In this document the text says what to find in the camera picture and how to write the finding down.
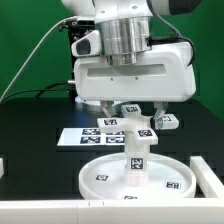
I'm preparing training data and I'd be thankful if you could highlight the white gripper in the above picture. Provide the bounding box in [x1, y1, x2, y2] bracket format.
[74, 42, 196, 130]

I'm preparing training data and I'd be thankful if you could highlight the white round table top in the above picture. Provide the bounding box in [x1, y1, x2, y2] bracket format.
[79, 153, 196, 200]

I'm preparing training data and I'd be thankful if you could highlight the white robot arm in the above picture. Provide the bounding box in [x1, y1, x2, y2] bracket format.
[61, 0, 202, 129]

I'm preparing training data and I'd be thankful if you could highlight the white marker tag sheet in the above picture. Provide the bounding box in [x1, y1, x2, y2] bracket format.
[57, 128, 125, 146]

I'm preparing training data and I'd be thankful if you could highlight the small white block left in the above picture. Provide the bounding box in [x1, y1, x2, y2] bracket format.
[0, 158, 4, 179]

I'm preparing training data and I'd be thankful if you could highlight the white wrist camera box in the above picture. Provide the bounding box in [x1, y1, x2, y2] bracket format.
[71, 30, 101, 58]

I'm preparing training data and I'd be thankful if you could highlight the black cable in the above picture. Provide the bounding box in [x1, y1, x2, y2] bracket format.
[0, 81, 75, 105]

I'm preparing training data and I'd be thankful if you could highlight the white cable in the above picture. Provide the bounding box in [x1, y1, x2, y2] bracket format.
[0, 15, 78, 103]

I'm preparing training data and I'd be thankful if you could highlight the white L-shaped frame border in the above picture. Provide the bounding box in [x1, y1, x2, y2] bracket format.
[0, 156, 224, 224]

